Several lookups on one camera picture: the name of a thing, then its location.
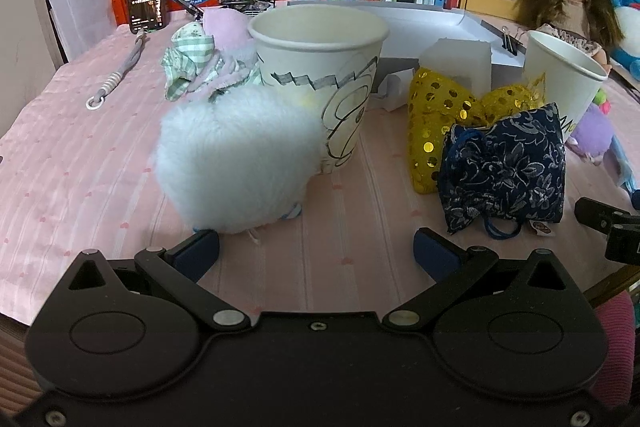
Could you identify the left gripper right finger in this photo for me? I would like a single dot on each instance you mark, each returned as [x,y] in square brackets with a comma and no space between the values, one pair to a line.
[454,271]

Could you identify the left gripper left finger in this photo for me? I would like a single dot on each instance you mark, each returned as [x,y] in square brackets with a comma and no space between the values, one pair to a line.
[174,275]

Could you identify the navy floral fabric pouch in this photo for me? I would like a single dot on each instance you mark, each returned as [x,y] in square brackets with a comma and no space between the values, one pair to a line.
[506,175]

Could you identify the white fluffy plush toy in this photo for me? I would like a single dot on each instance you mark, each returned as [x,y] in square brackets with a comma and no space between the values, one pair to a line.
[239,161]

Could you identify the gold sequin bow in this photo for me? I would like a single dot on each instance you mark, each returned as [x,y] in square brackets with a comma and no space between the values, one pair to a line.
[437,102]

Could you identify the white foam sponge block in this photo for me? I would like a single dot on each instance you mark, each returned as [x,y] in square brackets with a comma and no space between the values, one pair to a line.
[466,61]

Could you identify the green plaid cloth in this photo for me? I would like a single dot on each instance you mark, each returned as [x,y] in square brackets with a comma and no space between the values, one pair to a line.
[196,68]

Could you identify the purple plush toy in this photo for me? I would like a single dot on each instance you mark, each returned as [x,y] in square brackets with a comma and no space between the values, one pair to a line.
[229,28]

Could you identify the paper cup with yellow drawing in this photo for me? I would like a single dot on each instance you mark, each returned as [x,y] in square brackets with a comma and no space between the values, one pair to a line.
[562,75]

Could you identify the crumpled white tissue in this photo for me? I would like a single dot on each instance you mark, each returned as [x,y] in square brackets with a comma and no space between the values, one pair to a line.
[393,91]

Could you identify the black binder clip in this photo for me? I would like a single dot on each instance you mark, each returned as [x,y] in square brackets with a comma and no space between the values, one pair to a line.
[512,39]

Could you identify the blue penguin plush toy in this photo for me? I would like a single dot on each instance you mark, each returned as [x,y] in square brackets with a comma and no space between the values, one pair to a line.
[627,52]

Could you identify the brown haired doll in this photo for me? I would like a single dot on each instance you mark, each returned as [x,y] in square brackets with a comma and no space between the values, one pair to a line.
[589,25]

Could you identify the white shallow tray box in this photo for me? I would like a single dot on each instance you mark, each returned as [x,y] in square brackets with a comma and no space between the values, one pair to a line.
[415,27]

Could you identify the large drawn paper cup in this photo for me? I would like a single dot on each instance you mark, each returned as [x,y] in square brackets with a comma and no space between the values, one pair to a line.
[324,57]

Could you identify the miniature black bicycle model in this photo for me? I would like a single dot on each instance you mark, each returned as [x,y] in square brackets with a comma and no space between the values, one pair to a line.
[250,8]

